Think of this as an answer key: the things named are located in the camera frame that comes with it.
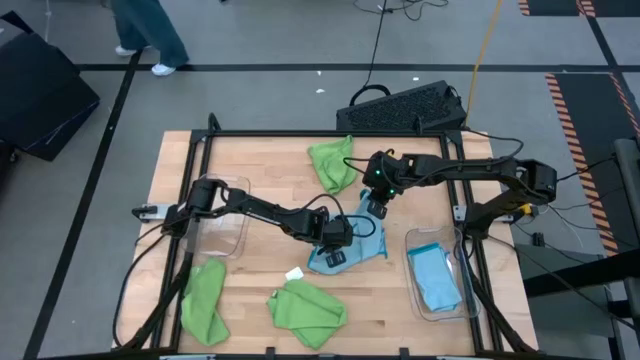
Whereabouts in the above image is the blue towel with white tag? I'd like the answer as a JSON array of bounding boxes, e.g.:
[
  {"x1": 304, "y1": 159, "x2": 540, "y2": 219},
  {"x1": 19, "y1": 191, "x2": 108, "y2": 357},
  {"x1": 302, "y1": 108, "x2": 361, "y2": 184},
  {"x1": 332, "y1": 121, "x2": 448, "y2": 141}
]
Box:
[{"x1": 284, "y1": 188, "x2": 389, "y2": 282}]

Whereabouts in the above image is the black metal stand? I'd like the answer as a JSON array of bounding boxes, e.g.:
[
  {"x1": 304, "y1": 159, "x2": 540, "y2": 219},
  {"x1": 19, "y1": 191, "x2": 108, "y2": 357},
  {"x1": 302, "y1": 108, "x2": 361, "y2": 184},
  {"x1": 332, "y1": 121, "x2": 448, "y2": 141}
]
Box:
[{"x1": 514, "y1": 137, "x2": 640, "y2": 360}]

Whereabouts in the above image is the clear plastic bin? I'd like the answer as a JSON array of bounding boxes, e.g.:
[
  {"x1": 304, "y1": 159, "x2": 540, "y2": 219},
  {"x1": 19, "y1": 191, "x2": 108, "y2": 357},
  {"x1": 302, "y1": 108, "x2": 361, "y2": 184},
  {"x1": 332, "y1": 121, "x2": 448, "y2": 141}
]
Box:
[
  {"x1": 183, "y1": 172, "x2": 253, "y2": 260},
  {"x1": 402, "y1": 225, "x2": 482, "y2": 323}
]

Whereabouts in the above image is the black floor platform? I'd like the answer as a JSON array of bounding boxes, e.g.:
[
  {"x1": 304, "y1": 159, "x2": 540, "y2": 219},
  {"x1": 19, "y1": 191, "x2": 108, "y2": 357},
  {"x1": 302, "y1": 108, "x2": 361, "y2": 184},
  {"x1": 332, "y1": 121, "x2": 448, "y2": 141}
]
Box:
[{"x1": 0, "y1": 10, "x2": 101, "y2": 163}]

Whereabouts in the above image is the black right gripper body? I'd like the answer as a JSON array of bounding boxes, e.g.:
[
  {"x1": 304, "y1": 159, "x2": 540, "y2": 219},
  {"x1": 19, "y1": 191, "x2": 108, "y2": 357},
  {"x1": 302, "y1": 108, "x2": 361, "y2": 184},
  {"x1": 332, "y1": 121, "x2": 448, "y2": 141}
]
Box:
[{"x1": 366, "y1": 149, "x2": 409, "y2": 203}]

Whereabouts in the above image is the yellow floor cable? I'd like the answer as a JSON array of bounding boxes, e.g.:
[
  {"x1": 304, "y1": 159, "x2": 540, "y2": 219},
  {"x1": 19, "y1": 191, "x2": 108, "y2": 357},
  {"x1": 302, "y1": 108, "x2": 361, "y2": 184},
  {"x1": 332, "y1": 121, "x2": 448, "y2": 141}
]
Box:
[{"x1": 462, "y1": 0, "x2": 504, "y2": 129}]

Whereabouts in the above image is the black metal table frame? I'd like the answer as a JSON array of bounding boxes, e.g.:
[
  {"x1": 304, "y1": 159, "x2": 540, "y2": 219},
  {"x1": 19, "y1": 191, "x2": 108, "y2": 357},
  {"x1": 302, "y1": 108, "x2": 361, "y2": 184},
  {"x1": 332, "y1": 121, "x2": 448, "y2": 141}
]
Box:
[{"x1": 112, "y1": 112, "x2": 539, "y2": 360}]

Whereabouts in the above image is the black mat with hazard stripes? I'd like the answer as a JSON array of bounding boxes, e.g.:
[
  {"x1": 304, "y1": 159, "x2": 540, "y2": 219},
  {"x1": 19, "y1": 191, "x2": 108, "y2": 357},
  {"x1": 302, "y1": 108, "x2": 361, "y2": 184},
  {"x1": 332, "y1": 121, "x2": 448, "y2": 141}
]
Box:
[
  {"x1": 544, "y1": 72, "x2": 640, "y2": 257},
  {"x1": 517, "y1": 0, "x2": 640, "y2": 18}
]

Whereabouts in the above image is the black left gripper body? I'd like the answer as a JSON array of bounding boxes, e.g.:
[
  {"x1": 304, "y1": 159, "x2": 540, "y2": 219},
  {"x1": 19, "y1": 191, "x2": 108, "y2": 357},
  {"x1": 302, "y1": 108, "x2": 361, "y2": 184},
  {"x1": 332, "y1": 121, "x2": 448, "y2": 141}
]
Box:
[{"x1": 312, "y1": 214, "x2": 356, "y2": 253}]

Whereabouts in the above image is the light blue microfiber towel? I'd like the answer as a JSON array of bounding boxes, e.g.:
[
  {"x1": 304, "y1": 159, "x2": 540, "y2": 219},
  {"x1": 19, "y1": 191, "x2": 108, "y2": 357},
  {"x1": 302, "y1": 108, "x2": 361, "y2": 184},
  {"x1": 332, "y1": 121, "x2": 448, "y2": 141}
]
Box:
[
  {"x1": 413, "y1": 245, "x2": 465, "y2": 313},
  {"x1": 406, "y1": 242, "x2": 444, "y2": 259}
]

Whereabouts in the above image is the black floor cable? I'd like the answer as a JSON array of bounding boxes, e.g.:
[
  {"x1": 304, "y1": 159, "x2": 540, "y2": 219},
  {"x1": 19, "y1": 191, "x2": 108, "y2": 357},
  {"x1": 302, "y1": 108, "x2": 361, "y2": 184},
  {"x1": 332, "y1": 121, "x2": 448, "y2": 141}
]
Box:
[{"x1": 348, "y1": 0, "x2": 451, "y2": 107}]

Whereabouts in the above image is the black base cable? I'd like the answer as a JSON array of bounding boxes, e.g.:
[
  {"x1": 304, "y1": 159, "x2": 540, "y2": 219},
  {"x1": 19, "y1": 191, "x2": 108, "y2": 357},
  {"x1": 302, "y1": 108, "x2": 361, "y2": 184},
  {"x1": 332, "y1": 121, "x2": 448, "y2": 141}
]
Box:
[{"x1": 111, "y1": 232, "x2": 170, "y2": 347}]

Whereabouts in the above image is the person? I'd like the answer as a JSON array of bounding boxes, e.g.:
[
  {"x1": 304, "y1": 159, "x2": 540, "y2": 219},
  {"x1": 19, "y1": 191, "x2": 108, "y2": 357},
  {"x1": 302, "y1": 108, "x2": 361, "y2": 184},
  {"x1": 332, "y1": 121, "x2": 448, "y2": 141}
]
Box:
[{"x1": 108, "y1": 0, "x2": 191, "y2": 78}]

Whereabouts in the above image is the green microfiber towel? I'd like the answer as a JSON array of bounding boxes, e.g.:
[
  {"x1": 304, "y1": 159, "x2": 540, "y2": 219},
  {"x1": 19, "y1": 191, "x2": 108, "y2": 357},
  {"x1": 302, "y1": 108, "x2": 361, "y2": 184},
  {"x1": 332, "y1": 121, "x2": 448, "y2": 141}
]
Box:
[
  {"x1": 265, "y1": 278, "x2": 350, "y2": 351},
  {"x1": 179, "y1": 257, "x2": 232, "y2": 347},
  {"x1": 306, "y1": 134, "x2": 360, "y2": 197}
]

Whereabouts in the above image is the black perforated computer case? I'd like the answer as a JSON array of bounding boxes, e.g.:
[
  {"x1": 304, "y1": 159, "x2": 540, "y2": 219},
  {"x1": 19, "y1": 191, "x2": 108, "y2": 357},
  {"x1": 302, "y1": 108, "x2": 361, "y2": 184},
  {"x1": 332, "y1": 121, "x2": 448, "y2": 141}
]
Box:
[{"x1": 334, "y1": 79, "x2": 470, "y2": 134}]

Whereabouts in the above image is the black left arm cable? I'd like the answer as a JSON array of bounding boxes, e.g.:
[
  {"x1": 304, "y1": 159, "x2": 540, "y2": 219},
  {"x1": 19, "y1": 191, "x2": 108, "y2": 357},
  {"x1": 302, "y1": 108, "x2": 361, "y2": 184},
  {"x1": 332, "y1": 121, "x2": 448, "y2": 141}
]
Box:
[{"x1": 292, "y1": 193, "x2": 377, "y2": 239}]

